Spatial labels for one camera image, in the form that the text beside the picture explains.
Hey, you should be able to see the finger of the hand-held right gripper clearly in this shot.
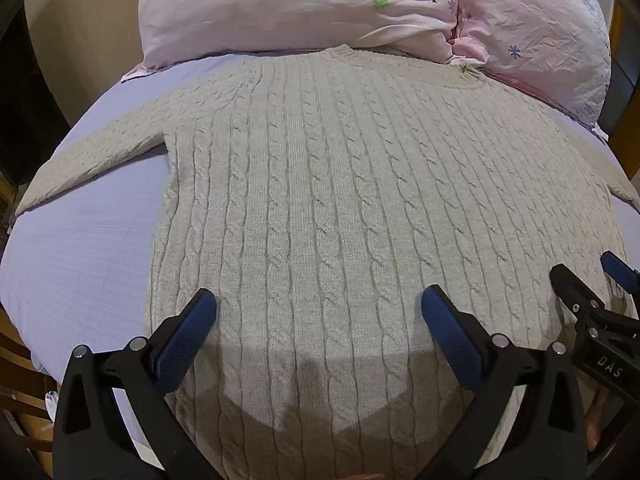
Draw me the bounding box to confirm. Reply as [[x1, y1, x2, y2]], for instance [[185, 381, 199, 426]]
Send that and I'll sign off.
[[549, 264, 610, 335], [599, 251, 640, 306]]

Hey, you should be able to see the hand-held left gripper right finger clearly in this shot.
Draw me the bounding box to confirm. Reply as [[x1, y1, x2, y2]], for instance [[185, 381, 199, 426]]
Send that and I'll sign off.
[[414, 285, 588, 480]]

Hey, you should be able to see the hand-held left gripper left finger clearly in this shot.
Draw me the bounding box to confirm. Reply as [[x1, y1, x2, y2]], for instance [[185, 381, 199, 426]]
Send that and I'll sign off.
[[52, 287, 222, 480]]

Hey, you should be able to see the cream cable-knit sweater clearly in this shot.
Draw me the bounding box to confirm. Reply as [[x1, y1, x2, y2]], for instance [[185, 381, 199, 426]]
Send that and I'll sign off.
[[14, 44, 640, 480]]

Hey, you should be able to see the person's right hand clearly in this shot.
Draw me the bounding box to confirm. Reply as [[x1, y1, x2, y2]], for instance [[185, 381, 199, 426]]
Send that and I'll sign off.
[[586, 394, 610, 455]]

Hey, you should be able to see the lavender bed sheet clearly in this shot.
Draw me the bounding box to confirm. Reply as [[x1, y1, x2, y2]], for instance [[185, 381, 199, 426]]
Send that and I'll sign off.
[[0, 51, 640, 461]]

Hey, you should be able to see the pink floral pillow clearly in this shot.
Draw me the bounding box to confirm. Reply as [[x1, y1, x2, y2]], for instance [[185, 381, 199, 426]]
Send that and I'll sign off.
[[121, 0, 463, 82], [447, 0, 615, 137]]

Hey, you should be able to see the wooden bed frame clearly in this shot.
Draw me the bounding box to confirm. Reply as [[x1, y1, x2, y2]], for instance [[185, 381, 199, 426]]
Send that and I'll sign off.
[[0, 160, 63, 480]]

